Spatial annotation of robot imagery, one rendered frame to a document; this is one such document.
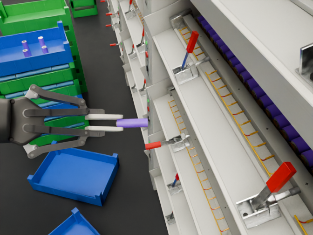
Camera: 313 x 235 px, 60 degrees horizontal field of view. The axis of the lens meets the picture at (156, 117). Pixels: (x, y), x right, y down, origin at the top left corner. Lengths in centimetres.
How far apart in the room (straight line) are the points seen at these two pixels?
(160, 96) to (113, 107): 74
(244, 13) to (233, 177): 20
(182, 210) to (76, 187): 55
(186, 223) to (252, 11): 58
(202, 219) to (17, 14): 132
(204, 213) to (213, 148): 19
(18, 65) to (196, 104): 79
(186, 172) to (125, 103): 95
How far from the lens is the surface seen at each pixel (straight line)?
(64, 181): 122
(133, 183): 116
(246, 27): 26
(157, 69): 70
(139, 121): 56
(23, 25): 138
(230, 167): 37
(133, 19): 116
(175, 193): 79
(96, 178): 119
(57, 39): 128
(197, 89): 47
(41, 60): 110
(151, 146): 61
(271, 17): 26
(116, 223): 108
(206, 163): 57
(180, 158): 62
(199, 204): 56
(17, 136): 51
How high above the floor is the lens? 98
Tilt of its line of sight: 45 degrees down
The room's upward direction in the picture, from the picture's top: straight up
